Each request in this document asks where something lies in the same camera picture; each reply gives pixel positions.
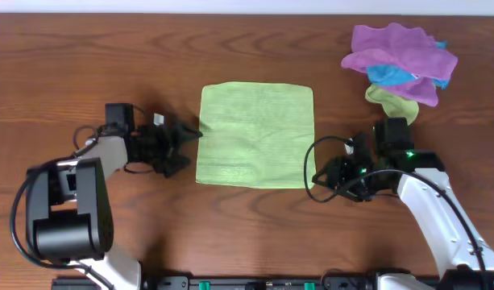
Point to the purple microfiber cloth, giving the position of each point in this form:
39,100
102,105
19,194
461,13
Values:
408,48

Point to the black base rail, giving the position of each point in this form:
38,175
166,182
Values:
331,282

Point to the light green microfiber cloth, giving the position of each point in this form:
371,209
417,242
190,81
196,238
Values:
255,135

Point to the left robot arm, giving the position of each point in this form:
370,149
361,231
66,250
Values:
61,217

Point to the blue microfiber cloth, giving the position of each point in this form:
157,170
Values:
390,75

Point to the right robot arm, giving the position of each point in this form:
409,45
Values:
419,179

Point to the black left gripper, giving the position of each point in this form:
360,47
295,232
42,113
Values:
162,146

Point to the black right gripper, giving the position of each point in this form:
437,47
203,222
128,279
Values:
338,176

